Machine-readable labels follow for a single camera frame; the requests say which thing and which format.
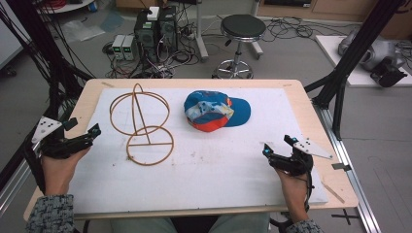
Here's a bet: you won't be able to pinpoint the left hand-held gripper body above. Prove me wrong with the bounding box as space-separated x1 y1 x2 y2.
31 116 95 159

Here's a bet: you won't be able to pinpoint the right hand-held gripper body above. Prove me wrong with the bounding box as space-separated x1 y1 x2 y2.
270 138 334 178

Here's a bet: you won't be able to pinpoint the brown wire hat stand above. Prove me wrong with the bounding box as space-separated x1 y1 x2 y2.
109 83 175 167

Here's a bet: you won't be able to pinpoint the blue and orange cap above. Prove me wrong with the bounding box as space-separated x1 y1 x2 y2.
183 89 252 133

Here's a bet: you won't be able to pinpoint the person's left hand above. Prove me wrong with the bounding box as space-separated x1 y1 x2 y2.
41 148 91 196

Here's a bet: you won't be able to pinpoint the person's right hand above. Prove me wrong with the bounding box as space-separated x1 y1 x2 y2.
275 169 310 224

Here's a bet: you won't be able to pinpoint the grey tape strip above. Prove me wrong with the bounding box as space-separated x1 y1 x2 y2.
331 162 353 172

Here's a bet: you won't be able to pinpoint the thin wooden stick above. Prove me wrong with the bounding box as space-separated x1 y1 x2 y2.
320 181 346 205

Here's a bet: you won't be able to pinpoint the white table mat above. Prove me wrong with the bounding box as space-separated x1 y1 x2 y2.
69 86 329 216

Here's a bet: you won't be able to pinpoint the black tape cross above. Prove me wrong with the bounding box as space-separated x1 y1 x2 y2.
330 208 361 226

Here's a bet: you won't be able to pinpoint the person's right leg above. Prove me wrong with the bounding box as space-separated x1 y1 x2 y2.
208 213 271 233

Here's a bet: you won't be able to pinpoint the person's leg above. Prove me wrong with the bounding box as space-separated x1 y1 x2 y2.
110 216 179 233
208 213 271 233

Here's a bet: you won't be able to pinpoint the grey power supply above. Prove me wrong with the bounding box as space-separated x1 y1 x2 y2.
121 34 139 62
111 34 126 61

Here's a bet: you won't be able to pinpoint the clear plastic sheet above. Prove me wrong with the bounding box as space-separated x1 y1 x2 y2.
60 18 107 44

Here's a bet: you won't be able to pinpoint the white floor board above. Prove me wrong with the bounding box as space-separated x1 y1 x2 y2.
314 34 412 88

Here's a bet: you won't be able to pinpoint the person's left leg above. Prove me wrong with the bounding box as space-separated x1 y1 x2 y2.
110 216 179 233

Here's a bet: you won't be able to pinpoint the black computer tower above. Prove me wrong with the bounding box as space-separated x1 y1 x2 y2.
157 6 179 55
133 11 160 63

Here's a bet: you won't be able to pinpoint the white round table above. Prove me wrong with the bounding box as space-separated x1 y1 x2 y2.
36 0 95 15

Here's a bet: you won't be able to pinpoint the black round stool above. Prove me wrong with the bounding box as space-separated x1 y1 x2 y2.
212 14 267 80

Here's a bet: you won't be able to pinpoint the grey and black device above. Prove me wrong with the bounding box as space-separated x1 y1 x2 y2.
337 28 409 88

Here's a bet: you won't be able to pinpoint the white box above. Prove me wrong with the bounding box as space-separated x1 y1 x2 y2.
146 6 160 22

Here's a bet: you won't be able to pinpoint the grey table leg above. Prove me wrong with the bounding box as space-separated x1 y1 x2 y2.
193 0 210 63

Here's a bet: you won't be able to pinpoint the aluminium rail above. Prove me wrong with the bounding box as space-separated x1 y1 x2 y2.
0 142 42 216
311 99 384 233

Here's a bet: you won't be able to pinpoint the black metal frame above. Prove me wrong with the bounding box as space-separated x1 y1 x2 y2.
0 0 95 195
304 0 407 141

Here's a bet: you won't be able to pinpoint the tangle of black cables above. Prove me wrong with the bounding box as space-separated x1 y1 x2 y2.
101 18 203 80

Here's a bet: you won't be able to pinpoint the loose black floor cables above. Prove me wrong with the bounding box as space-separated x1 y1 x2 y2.
261 15 359 44

